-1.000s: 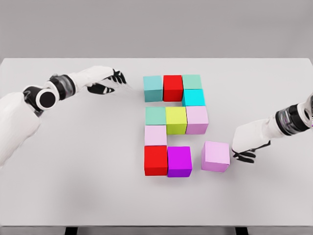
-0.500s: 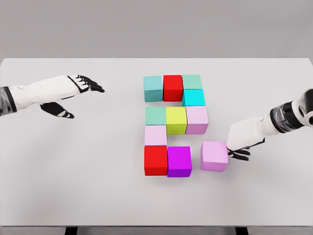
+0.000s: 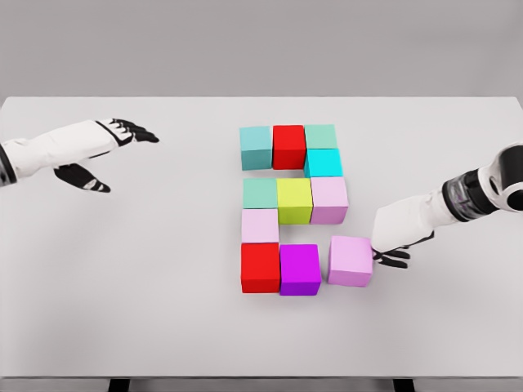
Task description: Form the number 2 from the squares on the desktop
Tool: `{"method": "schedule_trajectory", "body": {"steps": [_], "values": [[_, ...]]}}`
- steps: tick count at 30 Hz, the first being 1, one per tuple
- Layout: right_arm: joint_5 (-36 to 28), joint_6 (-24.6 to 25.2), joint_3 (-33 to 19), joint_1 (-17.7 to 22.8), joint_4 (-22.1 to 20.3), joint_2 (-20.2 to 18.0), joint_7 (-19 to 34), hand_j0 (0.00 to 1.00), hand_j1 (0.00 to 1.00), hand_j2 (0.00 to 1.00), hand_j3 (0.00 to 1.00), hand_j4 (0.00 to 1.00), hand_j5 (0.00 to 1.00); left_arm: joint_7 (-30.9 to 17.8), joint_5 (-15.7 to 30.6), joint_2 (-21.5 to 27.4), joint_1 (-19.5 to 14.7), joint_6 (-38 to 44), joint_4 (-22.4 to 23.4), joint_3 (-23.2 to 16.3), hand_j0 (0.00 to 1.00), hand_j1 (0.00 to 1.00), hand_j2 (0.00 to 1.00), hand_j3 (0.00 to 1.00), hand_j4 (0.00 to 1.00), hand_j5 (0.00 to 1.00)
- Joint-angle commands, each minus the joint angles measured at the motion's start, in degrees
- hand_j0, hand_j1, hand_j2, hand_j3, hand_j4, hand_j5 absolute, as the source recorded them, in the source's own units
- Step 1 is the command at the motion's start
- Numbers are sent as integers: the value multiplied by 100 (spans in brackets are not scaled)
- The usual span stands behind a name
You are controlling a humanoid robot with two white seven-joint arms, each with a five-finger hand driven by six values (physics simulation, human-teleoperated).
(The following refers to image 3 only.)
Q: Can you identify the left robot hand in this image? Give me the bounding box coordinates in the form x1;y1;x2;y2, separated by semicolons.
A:
47;118;160;194

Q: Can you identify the mint green cube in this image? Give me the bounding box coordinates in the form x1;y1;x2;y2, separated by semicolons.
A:
242;177;279;211
304;123;338;151

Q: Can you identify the light pink cube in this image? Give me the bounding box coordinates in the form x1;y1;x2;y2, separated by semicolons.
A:
240;207;281;245
327;235;374;287
309;176;350;225

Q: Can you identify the purple cube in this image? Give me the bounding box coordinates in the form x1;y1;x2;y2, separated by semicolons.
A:
279;243;322;296

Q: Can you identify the red cube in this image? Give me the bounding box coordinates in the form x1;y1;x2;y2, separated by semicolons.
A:
271;124;306;171
240;242;282;295

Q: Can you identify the cyan cube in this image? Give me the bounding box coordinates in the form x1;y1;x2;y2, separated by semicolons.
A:
303;148;343;180

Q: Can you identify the yellow-green cube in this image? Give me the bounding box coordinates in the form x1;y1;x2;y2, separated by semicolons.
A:
276;177;314;225

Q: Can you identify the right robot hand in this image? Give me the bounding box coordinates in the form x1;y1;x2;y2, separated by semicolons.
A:
370;201;435;270

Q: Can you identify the teal cube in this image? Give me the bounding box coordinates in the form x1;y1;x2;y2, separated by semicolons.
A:
239;126;274;172

